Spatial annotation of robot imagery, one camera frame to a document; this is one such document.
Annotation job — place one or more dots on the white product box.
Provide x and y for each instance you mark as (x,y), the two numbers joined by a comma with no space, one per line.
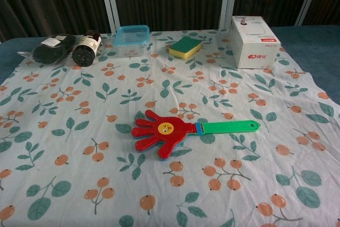
(253,43)

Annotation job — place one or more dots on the red hand clapper toy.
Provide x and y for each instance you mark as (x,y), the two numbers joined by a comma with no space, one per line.
(170,134)

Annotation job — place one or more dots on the clear container with blue lid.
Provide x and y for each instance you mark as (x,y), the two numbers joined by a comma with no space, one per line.
(131,41)

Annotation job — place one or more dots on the dark brown labelled bottle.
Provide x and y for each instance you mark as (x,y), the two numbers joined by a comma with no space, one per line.
(86,49)

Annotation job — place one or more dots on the yellow green scrubbing sponge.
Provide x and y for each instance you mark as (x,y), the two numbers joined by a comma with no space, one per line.
(185,45)

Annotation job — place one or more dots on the floral print tablecloth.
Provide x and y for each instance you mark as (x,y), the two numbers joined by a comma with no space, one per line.
(170,158)

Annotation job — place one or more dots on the black item in plastic bag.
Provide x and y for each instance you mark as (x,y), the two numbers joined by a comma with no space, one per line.
(50,47)

